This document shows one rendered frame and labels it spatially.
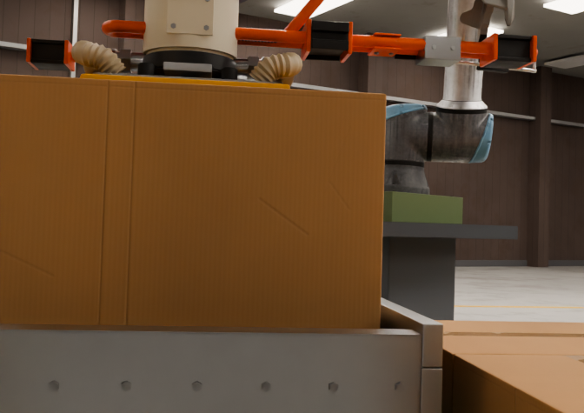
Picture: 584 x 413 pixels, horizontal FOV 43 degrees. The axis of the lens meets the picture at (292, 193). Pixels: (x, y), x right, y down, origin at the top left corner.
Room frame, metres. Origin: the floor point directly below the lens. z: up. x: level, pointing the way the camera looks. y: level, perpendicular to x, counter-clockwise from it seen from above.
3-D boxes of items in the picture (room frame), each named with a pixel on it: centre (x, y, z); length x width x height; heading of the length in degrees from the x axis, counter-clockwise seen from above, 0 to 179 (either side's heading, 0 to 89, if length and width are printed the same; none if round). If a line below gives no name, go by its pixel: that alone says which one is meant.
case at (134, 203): (1.33, 0.18, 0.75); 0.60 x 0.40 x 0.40; 96
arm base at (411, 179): (2.26, -0.32, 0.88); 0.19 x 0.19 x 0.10
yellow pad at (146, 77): (1.25, 0.18, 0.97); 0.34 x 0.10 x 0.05; 97
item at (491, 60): (1.41, -0.40, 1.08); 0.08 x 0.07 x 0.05; 97
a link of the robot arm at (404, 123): (2.26, -0.34, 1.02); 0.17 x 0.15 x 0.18; 80
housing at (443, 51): (1.40, -0.27, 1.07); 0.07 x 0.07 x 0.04; 7
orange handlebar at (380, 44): (1.48, 0.01, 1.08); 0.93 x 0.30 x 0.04; 97
